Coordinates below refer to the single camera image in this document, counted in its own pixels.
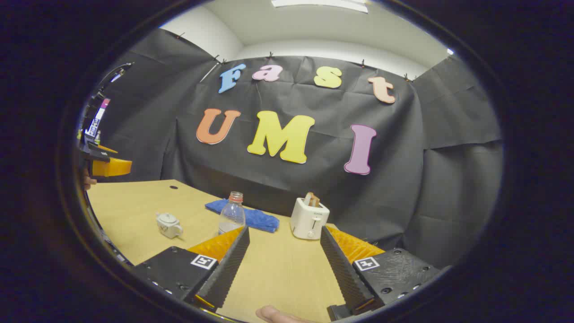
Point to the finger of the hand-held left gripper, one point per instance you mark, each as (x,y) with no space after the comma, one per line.
(101,148)
(112,167)

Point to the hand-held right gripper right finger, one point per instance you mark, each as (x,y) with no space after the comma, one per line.
(343,269)

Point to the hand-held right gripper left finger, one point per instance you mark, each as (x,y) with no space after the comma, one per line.
(226,269)

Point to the clear plastic water bottle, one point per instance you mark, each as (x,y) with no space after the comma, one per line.
(232,215)

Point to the white teacup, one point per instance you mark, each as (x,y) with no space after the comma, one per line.
(170,231)

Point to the white teacup lid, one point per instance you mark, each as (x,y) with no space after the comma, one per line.
(167,218)

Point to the green drink bottle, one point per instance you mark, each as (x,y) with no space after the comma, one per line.
(97,137)

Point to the computer monitor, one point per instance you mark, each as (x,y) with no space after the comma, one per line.
(96,119)

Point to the blue towel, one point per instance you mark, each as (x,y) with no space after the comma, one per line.
(258,220)

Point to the white toaster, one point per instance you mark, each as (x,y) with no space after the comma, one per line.
(307,222)

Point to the bread slice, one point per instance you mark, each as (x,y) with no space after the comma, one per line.
(312,199)

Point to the ceiling light panel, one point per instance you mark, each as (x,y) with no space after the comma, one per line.
(320,4)

